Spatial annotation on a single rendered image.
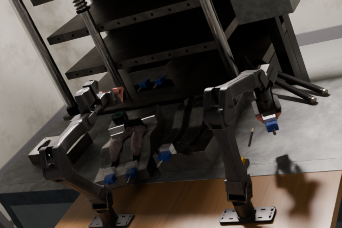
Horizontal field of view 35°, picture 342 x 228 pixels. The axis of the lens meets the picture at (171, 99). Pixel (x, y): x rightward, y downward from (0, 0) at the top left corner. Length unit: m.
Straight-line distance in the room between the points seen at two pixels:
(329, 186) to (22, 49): 4.16
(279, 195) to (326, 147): 0.29
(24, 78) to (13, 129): 0.54
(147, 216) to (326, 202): 0.71
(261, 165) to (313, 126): 0.29
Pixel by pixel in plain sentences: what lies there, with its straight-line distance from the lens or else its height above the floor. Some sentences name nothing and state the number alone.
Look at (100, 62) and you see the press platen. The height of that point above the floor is 1.04.
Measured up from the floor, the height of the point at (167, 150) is 0.91.
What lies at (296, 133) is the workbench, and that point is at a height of 0.80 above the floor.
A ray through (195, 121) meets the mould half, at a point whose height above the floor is 0.90.
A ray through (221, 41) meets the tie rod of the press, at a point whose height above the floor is 1.05.
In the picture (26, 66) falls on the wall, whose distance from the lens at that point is 5.64.
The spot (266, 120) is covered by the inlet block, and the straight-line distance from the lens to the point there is 2.17.
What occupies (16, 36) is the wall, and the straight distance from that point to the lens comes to 5.64.
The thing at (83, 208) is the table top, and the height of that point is 0.80.
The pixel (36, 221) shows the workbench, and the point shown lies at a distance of 3.12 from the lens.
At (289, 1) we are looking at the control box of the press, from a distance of 2.79.
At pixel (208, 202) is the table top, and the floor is 0.80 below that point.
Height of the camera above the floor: 1.98
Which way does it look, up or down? 23 degrees down
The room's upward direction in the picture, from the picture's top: 24 degrees counter-clockwise
